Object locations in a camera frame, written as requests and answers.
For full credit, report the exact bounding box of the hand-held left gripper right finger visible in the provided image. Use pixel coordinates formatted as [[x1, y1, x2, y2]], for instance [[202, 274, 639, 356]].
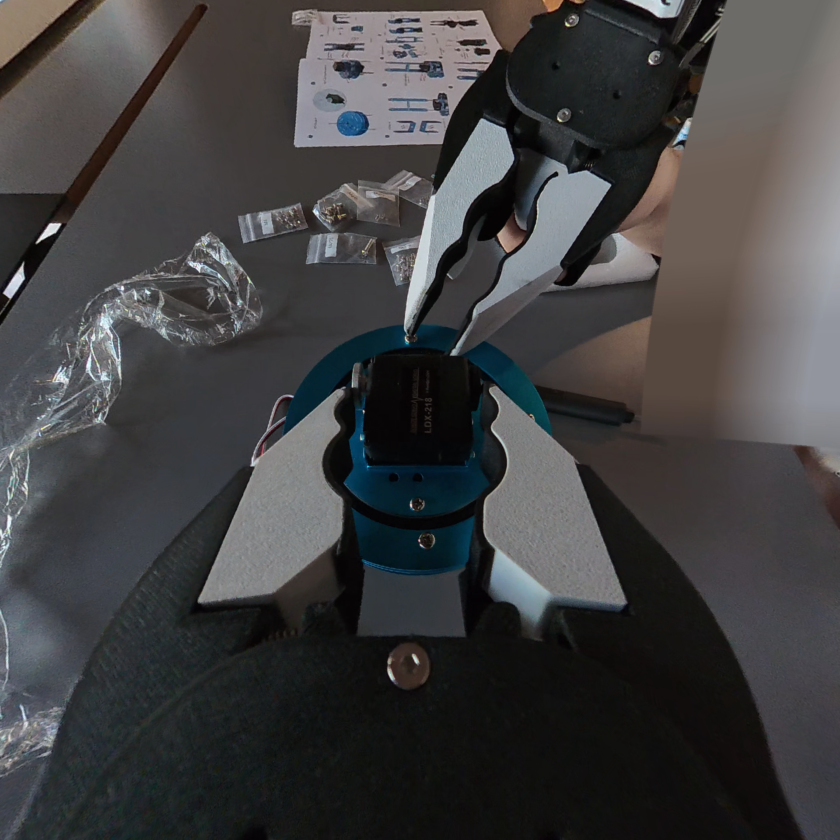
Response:
[[466, 383, 629, 643]]

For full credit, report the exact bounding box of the group of small screw bags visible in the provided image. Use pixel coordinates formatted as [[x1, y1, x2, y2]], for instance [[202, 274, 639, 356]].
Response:
[[238, 169, 437, 287]]

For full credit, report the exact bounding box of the black screwdriver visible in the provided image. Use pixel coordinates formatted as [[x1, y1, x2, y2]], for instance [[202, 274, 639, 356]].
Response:
[[537, 386, 637, 429]]

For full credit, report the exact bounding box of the printed instruction sheet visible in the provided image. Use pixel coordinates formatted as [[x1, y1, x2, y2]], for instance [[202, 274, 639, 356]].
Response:
[[294, 56, 503, 149], [290, 9, 492, 67]]

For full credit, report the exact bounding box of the red white servo cable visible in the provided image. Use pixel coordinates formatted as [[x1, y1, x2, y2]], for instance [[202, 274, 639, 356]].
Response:
[[252, 392, 294, 464]]

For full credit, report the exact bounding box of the blue robot arm base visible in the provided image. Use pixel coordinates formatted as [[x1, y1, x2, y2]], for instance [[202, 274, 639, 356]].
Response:
[[285, 325, 553, 575]]

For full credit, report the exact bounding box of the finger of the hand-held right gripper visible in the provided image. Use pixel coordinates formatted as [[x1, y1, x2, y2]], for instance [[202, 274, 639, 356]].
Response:
[[451, 172, 611, 359], [402, 117, 521, 343]]

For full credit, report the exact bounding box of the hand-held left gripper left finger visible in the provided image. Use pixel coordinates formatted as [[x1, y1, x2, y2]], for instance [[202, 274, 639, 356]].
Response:
[[196, 387, 361, 636]]

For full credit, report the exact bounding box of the person's left forearm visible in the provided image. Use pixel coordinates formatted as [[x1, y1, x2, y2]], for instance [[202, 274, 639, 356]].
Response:
[[793, 445, 840, 476]]

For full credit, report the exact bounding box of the person's leg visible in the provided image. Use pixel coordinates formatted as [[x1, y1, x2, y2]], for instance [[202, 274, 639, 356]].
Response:
[[617, 128, 689, 234]]

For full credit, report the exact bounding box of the large clear plastic wrap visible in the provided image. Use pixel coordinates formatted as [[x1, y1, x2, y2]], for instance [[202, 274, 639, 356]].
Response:
[[0, 231, 265, 765]]

